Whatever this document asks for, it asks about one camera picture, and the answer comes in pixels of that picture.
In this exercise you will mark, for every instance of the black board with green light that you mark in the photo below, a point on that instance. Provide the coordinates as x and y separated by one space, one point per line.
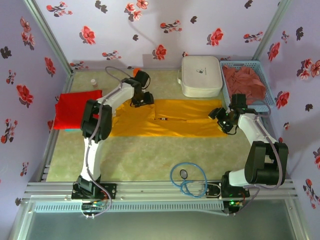
233 203

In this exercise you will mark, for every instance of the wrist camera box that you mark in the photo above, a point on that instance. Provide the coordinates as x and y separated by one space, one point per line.
142 78
239 101

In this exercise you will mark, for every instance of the aluminium side rail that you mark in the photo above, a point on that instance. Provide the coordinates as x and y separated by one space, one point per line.
267 126
67 85

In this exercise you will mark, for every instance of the blue stethoscope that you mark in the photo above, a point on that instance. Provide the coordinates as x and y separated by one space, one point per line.
203 175

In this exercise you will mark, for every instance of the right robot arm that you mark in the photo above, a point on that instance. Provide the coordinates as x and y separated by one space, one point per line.
250 127

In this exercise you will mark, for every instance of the aluminium front frame rail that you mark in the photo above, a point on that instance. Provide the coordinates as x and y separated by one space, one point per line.
155 190

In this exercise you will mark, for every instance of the small white pill bottle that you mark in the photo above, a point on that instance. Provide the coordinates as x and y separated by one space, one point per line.
93 83

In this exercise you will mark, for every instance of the teal folded cloth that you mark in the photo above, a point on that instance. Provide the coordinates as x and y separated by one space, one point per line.
72 130

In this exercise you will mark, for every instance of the yellow t-shirt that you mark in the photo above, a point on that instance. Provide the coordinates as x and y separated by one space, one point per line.
180 125

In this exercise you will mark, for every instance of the aluminium corner post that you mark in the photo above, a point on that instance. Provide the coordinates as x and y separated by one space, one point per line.
272 27
47 35

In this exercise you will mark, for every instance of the white zipped case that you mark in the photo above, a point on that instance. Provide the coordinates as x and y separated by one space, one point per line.
200 80

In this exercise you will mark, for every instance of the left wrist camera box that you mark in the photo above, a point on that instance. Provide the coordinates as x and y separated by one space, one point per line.
142 78

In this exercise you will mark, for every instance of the red folded t-shirt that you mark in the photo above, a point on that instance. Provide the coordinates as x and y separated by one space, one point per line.
71 110

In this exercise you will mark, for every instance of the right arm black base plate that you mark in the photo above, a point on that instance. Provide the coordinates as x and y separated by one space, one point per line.
213 191

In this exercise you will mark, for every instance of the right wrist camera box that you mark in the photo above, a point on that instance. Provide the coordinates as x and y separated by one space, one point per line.
239 101

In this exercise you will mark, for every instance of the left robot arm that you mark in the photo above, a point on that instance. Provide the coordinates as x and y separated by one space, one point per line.
92 155

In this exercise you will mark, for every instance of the dusty pink t-shirt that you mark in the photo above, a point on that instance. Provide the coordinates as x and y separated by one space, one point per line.
245 80

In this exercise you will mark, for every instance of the orange plastic bottle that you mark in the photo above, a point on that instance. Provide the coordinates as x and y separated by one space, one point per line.
135 71

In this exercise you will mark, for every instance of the light blue plastic basket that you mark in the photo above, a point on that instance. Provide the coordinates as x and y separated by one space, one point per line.
263 72

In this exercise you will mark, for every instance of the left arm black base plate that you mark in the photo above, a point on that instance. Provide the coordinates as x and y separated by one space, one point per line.
111 191

